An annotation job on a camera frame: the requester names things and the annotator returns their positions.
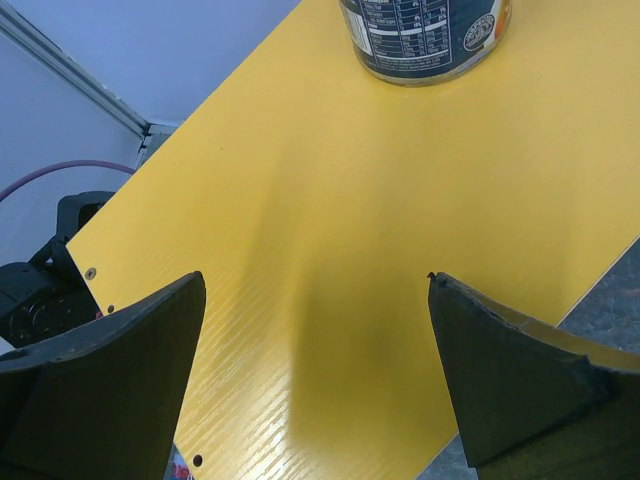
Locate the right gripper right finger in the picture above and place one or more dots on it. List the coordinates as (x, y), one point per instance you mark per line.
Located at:
(532, 401)

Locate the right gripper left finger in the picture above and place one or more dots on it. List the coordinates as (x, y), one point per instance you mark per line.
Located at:
(102, 401)

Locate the blue chicken soup can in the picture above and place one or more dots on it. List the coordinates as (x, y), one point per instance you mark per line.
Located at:
(424, 42)

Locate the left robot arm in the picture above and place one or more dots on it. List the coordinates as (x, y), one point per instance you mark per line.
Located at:
(47, 296)

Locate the yellow box counter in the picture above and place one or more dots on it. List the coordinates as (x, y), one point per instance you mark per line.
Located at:
(315, 200)

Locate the cartoon label can right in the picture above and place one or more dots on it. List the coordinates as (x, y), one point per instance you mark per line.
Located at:
(178, 467)

